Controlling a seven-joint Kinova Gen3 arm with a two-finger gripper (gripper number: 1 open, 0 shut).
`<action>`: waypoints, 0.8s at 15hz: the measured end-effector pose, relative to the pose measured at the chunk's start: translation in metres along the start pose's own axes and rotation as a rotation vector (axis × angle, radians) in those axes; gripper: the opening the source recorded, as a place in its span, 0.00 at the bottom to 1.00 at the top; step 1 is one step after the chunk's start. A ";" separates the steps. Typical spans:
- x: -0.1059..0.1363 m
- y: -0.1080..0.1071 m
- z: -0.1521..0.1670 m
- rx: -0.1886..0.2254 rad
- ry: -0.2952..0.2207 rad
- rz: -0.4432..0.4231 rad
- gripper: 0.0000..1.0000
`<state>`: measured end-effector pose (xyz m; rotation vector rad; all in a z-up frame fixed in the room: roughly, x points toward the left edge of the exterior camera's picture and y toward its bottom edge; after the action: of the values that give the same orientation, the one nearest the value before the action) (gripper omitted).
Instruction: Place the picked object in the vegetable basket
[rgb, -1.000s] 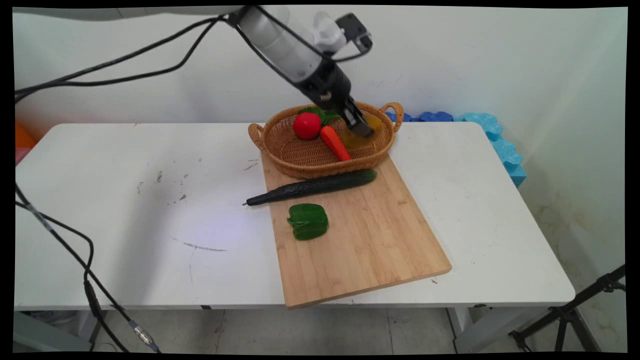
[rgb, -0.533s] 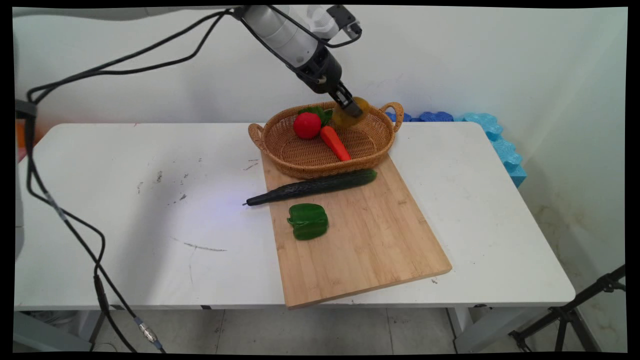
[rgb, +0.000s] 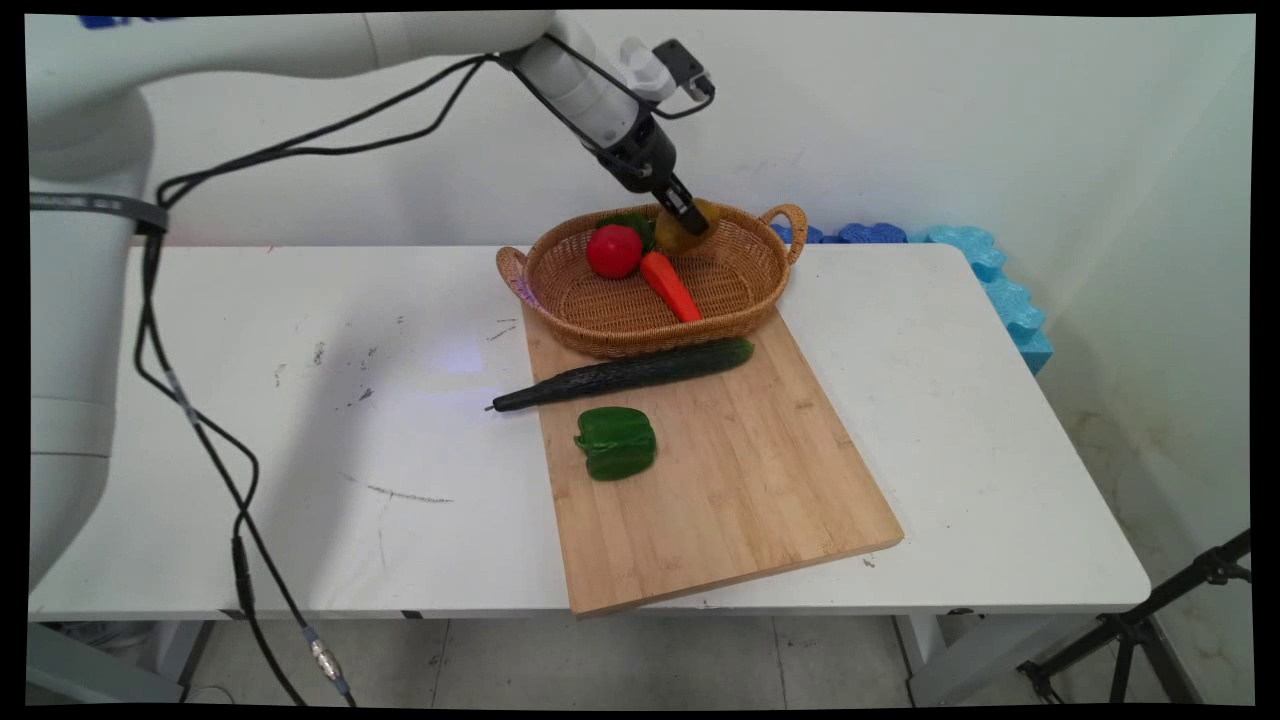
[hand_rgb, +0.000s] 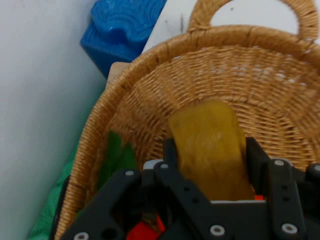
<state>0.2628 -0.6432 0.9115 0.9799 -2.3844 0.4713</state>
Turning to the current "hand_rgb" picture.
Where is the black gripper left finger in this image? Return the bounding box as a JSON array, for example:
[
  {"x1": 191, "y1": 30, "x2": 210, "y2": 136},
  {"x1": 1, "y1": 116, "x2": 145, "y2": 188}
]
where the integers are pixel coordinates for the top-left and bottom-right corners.
[{"x1": 59, "y1": 138, "x2": 214, "y2": 240}]

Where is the blue plastic block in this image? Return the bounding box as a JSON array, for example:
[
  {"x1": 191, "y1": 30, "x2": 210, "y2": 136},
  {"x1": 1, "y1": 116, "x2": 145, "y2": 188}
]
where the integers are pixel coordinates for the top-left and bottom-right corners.
[{"x1": 79, "y1": 0, "x2": 168, "y2": 79}]

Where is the green toy leaf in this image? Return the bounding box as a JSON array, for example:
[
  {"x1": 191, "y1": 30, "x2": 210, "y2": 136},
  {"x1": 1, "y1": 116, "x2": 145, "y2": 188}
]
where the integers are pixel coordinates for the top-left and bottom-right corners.
[{"x1": 96, "y1": 129, "x2": 137, "y2": 192}]

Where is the yellow-brown toy potato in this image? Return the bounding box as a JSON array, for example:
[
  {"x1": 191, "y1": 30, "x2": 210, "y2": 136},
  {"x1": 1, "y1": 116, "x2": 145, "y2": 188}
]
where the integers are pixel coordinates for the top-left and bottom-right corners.
[{"x1": 167, "y1": 100, "x2": 256, "y2": 201}]

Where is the woven wicker basket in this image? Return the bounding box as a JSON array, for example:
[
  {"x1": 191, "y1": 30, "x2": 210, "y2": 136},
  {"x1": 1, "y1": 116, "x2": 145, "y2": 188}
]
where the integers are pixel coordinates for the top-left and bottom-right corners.
[{"x1": 53, "y1": 0, "x2": 320, "y2": 240}]

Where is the orange toy carrot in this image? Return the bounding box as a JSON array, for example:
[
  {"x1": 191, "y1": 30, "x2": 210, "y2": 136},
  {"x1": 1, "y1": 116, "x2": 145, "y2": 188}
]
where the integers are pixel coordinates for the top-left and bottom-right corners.
[{"x1": 126, "y1": 194, "x2": 266, "y2": 240}]

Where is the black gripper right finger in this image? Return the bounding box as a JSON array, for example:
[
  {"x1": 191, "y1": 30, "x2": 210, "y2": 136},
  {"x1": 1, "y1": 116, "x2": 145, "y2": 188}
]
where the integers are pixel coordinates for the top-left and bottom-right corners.
[{"x1": 245, "y1": 136, "x2": 320, "y2": 240}]

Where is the bamboo cutting board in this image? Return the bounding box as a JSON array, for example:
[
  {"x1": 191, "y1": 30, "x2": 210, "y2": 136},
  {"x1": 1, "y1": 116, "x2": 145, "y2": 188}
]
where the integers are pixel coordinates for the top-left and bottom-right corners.
[{"x1": 107, "y1": 62, "x2": 130, "y2": 82}]

